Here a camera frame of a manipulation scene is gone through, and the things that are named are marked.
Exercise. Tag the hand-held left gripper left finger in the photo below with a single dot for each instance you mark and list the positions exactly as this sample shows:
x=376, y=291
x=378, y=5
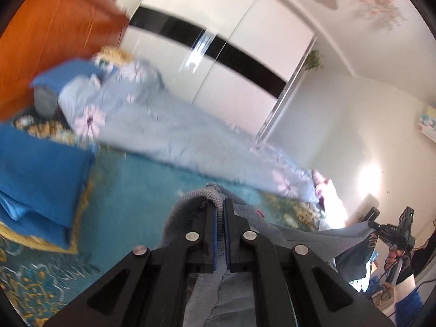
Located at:
x=212, y=242

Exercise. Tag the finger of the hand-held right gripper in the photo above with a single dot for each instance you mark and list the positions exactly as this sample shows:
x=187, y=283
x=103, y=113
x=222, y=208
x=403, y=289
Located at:
x=374, y=226
x=373, y=214

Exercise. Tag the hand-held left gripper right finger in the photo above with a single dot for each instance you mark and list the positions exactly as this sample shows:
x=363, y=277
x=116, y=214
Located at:
x=227, y=242

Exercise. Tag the grey sweatshirt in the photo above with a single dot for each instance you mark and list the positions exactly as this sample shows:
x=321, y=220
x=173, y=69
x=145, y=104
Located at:
x=306, y=236

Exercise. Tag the person's right hand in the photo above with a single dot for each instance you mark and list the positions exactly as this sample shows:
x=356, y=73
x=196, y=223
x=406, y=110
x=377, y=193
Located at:
x=392, y=256

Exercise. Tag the pink cloth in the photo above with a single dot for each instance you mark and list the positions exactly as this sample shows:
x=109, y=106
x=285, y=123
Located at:
x=328, y=196

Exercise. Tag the teal floral bed sheet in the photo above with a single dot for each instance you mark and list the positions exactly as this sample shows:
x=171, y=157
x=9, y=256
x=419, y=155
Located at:
x=143, y=204

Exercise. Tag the light blue floral duvet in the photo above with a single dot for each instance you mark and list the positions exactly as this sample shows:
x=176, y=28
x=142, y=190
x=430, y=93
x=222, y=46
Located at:
x=177, y=133

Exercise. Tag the green hanging plant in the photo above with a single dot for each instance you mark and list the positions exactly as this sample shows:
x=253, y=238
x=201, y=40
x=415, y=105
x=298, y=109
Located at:
x=314, y=59

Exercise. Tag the folded blue blanket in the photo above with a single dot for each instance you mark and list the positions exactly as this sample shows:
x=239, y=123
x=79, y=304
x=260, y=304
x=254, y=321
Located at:
x=37, y=177

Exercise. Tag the yellow patterned pillow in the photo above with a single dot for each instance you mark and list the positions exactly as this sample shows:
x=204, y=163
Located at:
x=114, y=54

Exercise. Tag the white wardrobe with black stripe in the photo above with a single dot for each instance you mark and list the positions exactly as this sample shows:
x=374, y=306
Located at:
x=238, y=27

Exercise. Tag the grey pillow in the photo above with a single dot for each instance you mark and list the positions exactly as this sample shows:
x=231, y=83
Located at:
x=46, y=102

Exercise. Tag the blue pillow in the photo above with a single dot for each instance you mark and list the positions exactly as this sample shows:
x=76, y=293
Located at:
x=68, y=73

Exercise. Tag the wooden headboard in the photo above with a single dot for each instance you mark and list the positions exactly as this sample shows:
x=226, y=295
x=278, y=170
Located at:
x=51, y=37

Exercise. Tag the wall picture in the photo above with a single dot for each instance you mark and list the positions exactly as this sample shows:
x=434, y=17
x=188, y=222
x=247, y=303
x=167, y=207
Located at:
x=427, y=122

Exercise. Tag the flower wall decoration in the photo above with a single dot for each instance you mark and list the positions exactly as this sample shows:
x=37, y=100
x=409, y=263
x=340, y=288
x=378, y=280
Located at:
x=376, y=1

